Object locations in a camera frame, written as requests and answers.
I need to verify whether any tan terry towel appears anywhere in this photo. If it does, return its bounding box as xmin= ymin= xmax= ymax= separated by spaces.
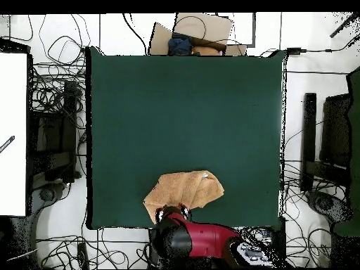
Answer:
xmin=142 ymin=169 xmax=225 ymax=225

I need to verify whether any dark green table cloth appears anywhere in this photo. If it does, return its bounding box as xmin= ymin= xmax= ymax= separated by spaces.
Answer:
xmin=84 ymin=46 xmax=288 ymax=231

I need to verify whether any orange garment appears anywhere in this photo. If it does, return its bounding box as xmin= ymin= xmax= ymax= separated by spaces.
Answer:
xmin=191 ymin=45 xmax=224 ymax=56

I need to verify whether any dark blue garment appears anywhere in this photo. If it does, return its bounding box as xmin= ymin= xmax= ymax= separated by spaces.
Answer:
xmin=167 ymin=32 xmax=194 ymax=56

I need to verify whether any brown cardboard box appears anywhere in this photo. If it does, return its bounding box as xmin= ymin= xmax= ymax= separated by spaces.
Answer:
xmin=148 ymin=12 xmax=248 ymax=56

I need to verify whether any black upright bar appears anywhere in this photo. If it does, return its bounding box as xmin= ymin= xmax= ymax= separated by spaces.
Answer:
xmin=300 ymin=92 xmax=318 ymax=194

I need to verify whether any black stand base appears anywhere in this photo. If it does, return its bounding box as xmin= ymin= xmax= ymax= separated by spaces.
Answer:
xmin=32 ymin=181 xmax=72 ymax=212
xmin=304 ymin=189 xmax=352 ymax=226

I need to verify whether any black power strip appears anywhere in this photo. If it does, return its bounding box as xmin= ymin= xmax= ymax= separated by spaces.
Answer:
xmin=76 ymin=241 xmax=91 ymax=270

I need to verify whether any black power adapter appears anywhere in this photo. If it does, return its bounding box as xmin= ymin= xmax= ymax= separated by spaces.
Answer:
xmin=285 ymin=46 xmax=308 ymax=56

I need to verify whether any white board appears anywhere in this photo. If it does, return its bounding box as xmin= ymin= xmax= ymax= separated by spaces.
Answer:
xmin=0 ymin=51 xmax=28 ymax=217

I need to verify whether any black marker pen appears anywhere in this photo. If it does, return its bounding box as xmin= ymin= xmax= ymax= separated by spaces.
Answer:
xmin=0 ymin=135 xmax=16 ymax=155

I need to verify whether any black rod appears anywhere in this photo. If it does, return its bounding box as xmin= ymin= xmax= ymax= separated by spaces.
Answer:
xmin=329 ymin=12 xmax=360 ymax=39

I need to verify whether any black cable tangle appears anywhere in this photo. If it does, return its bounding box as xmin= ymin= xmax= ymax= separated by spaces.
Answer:
xmin=280 ymin=157 xmax=350 ymax=269
xmin=35 ymin=226 xmax=150 ymax=270
xmin=29 ymin=54 xmax=87 ymax=130

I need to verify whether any black cable loop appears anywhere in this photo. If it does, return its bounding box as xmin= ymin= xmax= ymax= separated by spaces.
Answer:
xmin=38 ymin=13 xmax=92 ymax=68
xmin=172 ymin=15 xmax=208 ymax=39

